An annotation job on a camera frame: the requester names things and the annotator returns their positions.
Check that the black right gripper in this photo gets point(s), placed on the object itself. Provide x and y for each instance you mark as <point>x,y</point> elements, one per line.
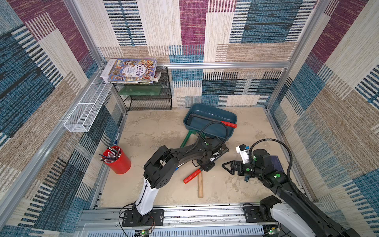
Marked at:
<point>240,169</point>

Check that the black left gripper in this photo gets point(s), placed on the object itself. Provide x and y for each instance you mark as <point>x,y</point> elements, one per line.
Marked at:
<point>208,169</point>

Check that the teal plastic storage box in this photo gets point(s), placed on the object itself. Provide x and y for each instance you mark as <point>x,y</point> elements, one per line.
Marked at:
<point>214,130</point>

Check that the grey hoe red grip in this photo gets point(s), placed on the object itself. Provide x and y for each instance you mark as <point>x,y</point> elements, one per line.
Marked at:
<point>192,175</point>
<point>229,124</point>

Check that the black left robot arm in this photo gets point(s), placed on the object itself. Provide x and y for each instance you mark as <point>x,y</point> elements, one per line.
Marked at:
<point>159,169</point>

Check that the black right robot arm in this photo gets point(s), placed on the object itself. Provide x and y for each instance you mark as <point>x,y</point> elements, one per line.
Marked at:
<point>287,205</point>

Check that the green board on shelf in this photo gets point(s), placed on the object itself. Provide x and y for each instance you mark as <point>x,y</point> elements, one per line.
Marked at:
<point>140,91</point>

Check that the red pen cup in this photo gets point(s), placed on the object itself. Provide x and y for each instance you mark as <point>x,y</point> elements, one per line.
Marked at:
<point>116,160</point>

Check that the colourful picture book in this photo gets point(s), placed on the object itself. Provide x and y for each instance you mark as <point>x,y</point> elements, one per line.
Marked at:
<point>131,71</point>

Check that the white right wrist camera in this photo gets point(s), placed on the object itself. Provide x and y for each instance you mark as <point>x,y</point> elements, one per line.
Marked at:
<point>242,151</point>

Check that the green red handled hoe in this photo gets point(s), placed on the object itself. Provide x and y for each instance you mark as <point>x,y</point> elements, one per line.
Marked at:
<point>190,132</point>

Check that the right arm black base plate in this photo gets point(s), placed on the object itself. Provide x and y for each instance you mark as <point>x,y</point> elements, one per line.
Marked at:
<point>255,214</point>

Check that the black wire shelf rack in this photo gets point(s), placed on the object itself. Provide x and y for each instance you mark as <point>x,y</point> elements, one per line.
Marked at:
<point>143,97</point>

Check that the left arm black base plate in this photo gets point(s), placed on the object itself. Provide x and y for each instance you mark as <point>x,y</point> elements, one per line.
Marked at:
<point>132,218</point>

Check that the white wire mesh basket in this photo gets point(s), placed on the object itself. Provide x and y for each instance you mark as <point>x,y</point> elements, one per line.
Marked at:
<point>85,112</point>

